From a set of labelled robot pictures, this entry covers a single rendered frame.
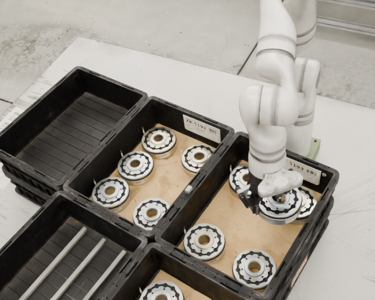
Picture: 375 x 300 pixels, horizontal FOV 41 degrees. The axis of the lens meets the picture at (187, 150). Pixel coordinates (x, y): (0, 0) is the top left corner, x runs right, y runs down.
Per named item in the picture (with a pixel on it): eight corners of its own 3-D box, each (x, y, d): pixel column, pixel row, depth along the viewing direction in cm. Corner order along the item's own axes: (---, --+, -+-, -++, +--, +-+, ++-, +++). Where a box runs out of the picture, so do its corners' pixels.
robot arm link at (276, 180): (261, 200, 96) (262, 181, 91) (238, 159, 103) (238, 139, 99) (305, 185, 97) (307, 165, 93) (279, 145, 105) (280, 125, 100)
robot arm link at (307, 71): (324, 53, 132) (318, 102, 145) (288, 48, 135) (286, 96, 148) (318, 74, 127) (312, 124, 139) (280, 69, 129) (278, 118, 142)
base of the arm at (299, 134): (281, 135, 159) (284, 94, 147) (311, 138, 157) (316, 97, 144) (277, 156, 153) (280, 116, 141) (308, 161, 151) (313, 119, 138)
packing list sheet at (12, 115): (12, 105, 188) (12, 105, 187) (61, 121, 179) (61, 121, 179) (-50, 169, 170) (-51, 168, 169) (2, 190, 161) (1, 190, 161)
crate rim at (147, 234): (152, 99, 152) (150, 93, 150) (237, 134, 139) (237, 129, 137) (62, 193, 132) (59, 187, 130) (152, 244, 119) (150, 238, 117)
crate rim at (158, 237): (237, 135, 139) (237, 129, 137) (340, 177, 126) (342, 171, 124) (152, 244, 119) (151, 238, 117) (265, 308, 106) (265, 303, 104)
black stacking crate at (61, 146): (86, 91, 172) (77, 66, 163) (155, 121, 159) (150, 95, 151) (0, 171, 152) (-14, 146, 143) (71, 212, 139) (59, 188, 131)
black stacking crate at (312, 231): (238, 158, 146) (237, 131, 138) (335, 199, 133) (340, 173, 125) (159, 263, 126) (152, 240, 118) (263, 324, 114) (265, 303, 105)
